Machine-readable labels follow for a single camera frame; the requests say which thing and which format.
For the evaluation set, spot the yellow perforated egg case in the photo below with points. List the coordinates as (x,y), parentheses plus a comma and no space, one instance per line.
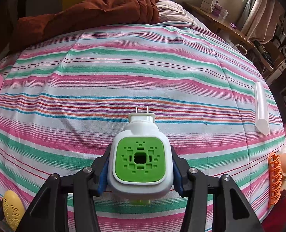
(13,209)

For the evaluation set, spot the wooden side shelf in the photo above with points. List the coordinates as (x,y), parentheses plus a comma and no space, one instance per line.
(244,45)

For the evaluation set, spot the white carton box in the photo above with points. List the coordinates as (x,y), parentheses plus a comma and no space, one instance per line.
(208,5)

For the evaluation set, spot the white plastic tube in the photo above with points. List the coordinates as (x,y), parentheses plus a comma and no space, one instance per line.
(261,109)

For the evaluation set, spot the purple small box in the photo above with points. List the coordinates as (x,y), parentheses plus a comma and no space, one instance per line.
(219,11)

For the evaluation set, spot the orange hair claw clip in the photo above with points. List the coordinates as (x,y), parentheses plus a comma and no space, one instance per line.
(275,177)

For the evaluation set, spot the pink pillow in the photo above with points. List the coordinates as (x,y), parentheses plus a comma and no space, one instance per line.
(171,11)

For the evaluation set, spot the pink curtain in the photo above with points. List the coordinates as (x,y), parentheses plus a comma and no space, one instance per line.
(262,21)

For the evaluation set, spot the brown quilted blanket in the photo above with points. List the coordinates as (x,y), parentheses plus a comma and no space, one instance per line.
(86,14)

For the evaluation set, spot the striped bed sheet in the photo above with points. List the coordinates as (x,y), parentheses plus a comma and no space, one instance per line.
(64,100)

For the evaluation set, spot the white green plug-in device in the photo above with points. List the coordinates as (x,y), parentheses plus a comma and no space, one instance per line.
(140,163)

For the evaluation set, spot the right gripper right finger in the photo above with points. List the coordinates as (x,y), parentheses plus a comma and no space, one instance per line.
(231,209)

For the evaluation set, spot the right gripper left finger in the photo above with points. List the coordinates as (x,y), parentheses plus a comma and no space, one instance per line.
(48,209)

